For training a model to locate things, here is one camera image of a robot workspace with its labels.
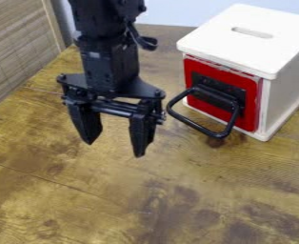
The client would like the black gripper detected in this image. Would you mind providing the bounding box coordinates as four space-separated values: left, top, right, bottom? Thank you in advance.
57 39 165 157

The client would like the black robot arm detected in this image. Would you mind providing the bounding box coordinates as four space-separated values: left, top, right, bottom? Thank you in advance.
57 0 165 157

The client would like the red drawer front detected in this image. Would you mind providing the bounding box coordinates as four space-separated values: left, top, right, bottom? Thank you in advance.
182 55 261 132

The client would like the white wooden box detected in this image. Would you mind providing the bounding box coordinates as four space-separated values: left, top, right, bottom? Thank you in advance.
175 4 299 141

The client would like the black metal drawer handle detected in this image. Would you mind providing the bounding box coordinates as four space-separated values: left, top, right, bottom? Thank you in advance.
166 71 246 139

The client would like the black cable loop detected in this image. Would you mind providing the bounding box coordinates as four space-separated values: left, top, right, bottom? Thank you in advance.
123 22 159 51

